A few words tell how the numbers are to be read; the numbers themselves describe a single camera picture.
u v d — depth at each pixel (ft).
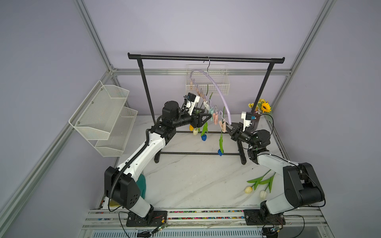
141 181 2.82
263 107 2.91
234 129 2.32
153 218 2.39
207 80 2.00
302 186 1.47
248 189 2.68
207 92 2.56
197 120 2.05
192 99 2.01
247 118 2.21
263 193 2.62
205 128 2.78
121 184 1.35
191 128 2.15
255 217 2.42
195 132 3.04
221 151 2.69
